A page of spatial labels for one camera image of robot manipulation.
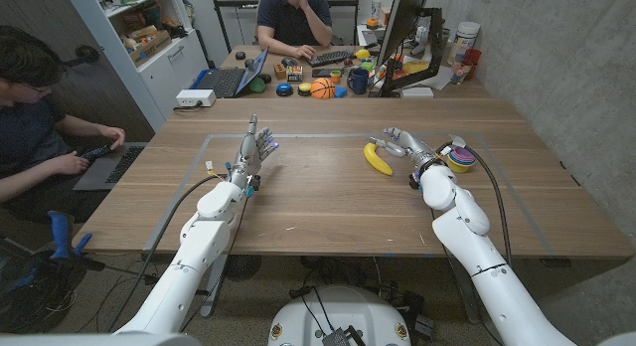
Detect cardboard box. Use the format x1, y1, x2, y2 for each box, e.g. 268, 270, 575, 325
127, 30, 173, 67

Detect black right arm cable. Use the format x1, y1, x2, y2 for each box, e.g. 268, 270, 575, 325
436, 140, 514, 267

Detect white power strip box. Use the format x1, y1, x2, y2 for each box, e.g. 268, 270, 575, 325
175, 88, 218, 108

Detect white wipes canister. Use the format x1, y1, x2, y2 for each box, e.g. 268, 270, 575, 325
446, 21, 482, 67

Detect black floor fan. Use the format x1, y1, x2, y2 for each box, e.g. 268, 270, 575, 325
223, 255, 263, 282

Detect blue chair armrest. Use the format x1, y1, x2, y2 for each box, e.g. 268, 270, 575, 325
48, 210, 93, 260

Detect dark-haired person in navy shirt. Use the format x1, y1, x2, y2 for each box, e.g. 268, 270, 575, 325
0, 25, 127, 221

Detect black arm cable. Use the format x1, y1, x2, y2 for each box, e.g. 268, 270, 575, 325
104, 172, 228, 333
436, 140, 514, 267

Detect grey table leg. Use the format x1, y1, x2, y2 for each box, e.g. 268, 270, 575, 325
449, 259, 481, 325
201, 259, 229, 318

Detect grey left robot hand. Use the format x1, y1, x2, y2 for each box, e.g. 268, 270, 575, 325
226, 113, 280, 191

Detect clear drinking glass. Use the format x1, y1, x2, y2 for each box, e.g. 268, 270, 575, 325
450, 61, 471, 86

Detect black computer monitor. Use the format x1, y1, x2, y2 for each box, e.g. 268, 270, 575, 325
376, 0, 432, 69

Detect orange toy basketball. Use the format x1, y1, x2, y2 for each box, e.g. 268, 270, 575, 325
310, 77, 337, 99

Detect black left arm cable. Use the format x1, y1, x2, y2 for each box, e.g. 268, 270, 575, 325
104, 172, 228, 333

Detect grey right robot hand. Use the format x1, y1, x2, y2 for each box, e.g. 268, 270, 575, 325
368, 127, 441, 172

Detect stacked colourful toy cups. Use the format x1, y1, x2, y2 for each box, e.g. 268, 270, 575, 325
445, 145, 477, 175

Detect black device on torso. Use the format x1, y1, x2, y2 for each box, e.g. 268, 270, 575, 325
321, 325, 367, 346

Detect white shelf cabinet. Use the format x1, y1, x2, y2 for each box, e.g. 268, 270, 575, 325
64, 0, 210, 133

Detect person in dark polo shirt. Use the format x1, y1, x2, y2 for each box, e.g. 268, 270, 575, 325
256, 0, 334, 59

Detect dark blue mug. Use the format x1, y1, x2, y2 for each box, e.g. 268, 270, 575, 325
346, 67, 372, 95

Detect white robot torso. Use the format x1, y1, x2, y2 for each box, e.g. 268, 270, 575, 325
267, 284, 412, 346

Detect open blue laptop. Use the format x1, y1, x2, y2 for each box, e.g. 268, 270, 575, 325
191, 46, 270, 99

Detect yellow toy banana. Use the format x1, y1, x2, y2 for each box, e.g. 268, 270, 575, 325
363, 141, 394, 177

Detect black monitor stand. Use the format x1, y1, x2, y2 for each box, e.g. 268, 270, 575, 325
380, 7, 444, 94

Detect black handheld phone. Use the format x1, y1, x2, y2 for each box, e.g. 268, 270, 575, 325
79, 144, 114, 162

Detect grey laptop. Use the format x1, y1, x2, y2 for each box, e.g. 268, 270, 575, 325
73, 142, 148, 192

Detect black keyboard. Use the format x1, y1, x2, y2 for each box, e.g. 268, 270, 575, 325
305, 49, 357, 69

